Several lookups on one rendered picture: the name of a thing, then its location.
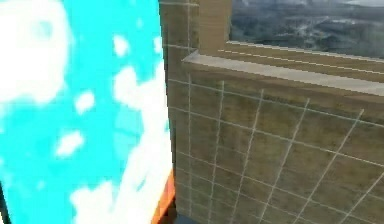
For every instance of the orange wooden tub edge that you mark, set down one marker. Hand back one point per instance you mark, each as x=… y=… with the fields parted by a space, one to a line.
x=165 y=203

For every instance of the tan framed window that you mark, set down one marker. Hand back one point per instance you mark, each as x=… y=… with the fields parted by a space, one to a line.
x=300 y=33

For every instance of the cyan and white curtain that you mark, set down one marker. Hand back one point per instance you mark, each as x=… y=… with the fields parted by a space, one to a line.
x=83 y=110

